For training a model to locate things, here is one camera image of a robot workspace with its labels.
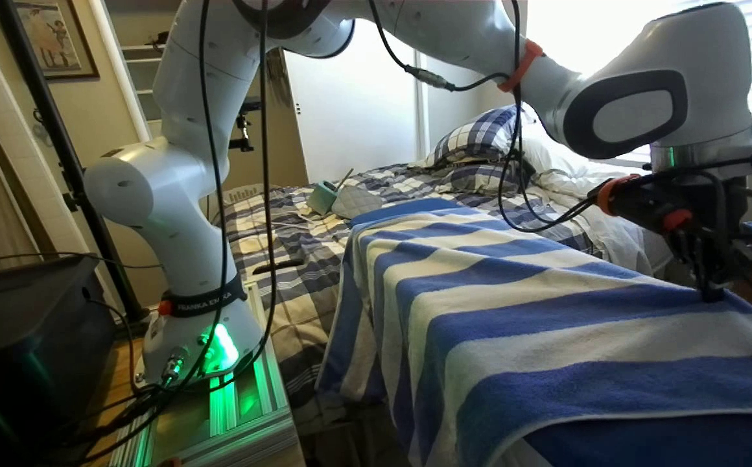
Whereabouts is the blue white striped towel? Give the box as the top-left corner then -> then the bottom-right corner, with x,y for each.
319,199 -> 752,467

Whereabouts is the black camera tripod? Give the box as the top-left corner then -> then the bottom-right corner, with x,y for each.
0,0 -> 145,324

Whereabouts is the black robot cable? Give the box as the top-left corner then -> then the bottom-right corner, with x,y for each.
74,0 -> 621,451

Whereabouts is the black storage box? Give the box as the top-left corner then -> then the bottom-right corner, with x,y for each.
0,257 -> 115,467

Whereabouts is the plaid bed comforter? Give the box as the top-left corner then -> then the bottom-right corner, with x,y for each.
219,159 -> 683,436

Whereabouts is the framed wall picture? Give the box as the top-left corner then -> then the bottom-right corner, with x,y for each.
14,0 -> 98,81

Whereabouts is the plaid pillow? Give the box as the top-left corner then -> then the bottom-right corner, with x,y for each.
431,107 -> 536,169

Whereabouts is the white robot base platform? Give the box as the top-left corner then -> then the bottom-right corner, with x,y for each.
112,285 -> 303,467

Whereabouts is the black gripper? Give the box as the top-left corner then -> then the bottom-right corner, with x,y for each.
597,173 -> 752,300

